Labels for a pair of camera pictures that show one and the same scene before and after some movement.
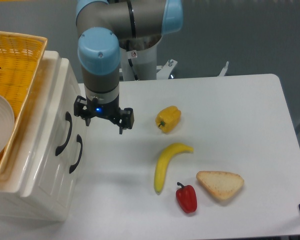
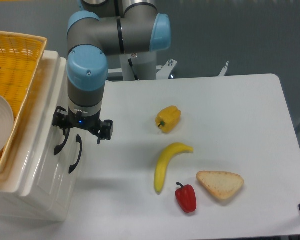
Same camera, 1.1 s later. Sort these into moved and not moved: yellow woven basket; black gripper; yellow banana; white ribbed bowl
Moved: black gripper
Not moved: yellow banana; white ribbed bowl; yellow woven basket
